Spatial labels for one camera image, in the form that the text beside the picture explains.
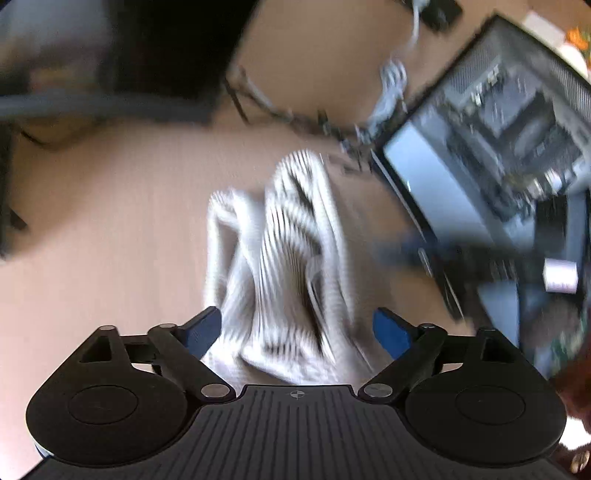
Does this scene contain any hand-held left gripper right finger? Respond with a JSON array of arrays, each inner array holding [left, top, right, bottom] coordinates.
[[358, 307, 519, 401]]

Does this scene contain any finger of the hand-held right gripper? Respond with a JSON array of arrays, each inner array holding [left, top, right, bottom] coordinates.
[[374, 235, 432, 271]]

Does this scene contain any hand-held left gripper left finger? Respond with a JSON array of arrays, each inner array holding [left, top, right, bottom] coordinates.
[[79, 307, 237, 401]]

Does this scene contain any striped beige garment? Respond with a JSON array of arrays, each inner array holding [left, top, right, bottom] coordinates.
[[203, 148, 376, 386]]

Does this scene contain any white glass-panel computer case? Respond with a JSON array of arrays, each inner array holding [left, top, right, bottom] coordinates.
[[369, 14, 591, 324]]

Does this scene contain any dark red clothing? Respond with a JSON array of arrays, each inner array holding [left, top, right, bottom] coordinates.
[[551, 346, 591, 480]]

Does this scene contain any black keyboard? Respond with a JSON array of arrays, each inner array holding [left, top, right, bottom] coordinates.
[[0, 124, 29, 260]]

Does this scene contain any orange object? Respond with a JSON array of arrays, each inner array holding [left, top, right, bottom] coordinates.
[[566, 27, 591, 52]]

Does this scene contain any black socket panel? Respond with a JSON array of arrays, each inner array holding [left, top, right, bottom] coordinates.
[[406, 0, 463, 32]]

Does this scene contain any curved dark monitor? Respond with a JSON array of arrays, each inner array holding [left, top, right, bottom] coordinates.
[[0, 0, 265, 128]]

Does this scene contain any black cable bundle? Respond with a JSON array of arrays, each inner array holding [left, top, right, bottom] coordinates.
[[295, 106, 382, 177]]

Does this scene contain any white power cable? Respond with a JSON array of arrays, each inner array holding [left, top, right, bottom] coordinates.
[[367, 0, 423, 137]]

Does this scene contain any grey cable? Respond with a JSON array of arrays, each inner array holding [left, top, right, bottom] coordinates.
[[225, 64, 298, 123]]

